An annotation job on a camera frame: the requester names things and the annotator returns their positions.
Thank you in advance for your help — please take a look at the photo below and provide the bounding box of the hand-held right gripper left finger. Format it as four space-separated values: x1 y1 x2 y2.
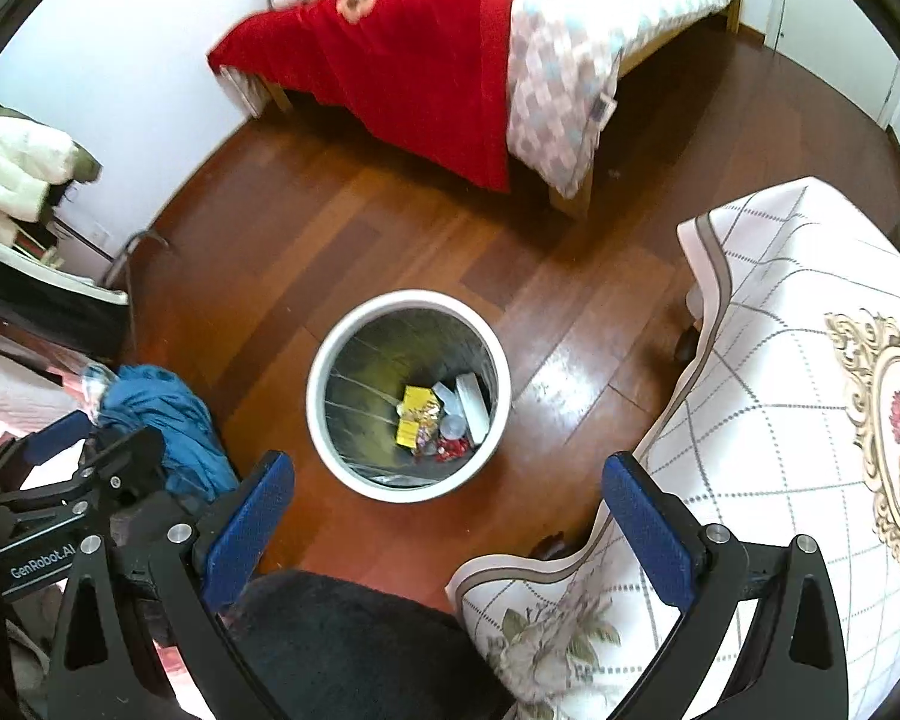
45 451 296 720

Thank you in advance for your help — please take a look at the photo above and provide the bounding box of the pink quilted cloth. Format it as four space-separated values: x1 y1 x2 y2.
0 345 92 445

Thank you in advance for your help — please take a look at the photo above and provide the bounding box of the red blanket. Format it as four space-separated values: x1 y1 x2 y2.
206 0 527 194

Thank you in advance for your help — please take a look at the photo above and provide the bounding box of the white and blue box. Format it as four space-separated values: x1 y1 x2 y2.
453 373 491 446

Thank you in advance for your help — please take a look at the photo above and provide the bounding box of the white round bin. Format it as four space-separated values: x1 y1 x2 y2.
305 288 513 505

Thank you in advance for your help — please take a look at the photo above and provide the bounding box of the black chair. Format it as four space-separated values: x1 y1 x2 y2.
0 228 173 362

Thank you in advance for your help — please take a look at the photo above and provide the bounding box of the white jacket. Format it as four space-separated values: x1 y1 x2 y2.
0 112 80 245

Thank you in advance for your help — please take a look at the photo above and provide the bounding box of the wooden bed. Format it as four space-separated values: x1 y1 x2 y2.
206 0 745 223

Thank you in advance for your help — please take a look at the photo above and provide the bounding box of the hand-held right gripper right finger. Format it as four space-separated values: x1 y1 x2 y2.
601 452 850 720

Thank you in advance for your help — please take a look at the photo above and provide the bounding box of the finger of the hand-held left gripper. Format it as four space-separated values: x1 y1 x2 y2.
0 410 96 492
75 426 168 512

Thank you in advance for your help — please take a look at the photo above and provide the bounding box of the table with patterned tablecloth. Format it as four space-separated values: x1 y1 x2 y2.
446 177 900 720

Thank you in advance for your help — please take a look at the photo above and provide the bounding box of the checkered bed sheet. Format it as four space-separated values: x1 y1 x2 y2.
505 0 744 200

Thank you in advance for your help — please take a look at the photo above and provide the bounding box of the yellow cardboard box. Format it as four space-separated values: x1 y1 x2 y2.
394 385 440 452

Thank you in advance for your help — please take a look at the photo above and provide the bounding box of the blue garment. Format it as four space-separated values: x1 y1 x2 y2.
96 364 240 504

